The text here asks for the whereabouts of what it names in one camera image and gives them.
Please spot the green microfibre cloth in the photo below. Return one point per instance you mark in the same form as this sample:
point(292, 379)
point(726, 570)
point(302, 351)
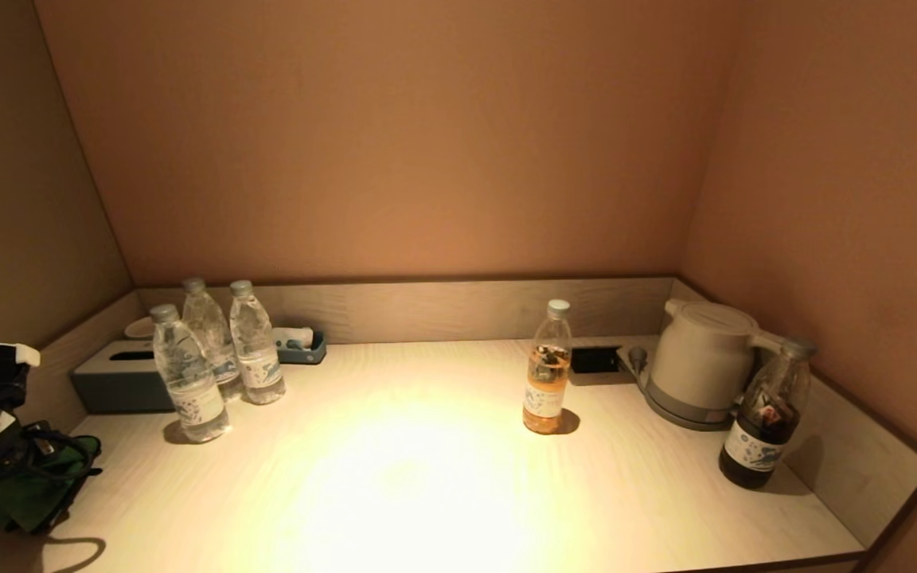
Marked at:
point(44, 493)

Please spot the blue-grey tissue box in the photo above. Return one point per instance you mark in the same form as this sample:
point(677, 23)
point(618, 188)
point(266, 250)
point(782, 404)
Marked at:
point(112, 382)

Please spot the clear water bottle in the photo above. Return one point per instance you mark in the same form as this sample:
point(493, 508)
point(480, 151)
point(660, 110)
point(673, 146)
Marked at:
point(258, 358)
point(192, 382)
point(208, 326)

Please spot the white sachets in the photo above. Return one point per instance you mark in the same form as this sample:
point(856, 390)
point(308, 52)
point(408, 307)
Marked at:
point(293, 336)

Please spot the small blue tray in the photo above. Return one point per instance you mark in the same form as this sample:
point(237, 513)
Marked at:
point(307, 354)

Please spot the orange tea bottle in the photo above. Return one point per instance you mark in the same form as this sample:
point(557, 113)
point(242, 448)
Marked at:
point(546, 382)

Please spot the black recessed socket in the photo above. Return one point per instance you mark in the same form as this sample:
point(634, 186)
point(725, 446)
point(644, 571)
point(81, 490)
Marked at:
point(594, 360)

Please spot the grey kettle base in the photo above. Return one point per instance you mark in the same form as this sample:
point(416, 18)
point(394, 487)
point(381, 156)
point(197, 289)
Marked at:
point(681, 414)

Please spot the white electric kettle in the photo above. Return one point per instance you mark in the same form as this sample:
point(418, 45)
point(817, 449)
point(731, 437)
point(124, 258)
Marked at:
point(701, 350)

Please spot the dark drink bottle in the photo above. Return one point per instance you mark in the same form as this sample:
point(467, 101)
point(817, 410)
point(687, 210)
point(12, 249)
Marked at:
point(765, 430)

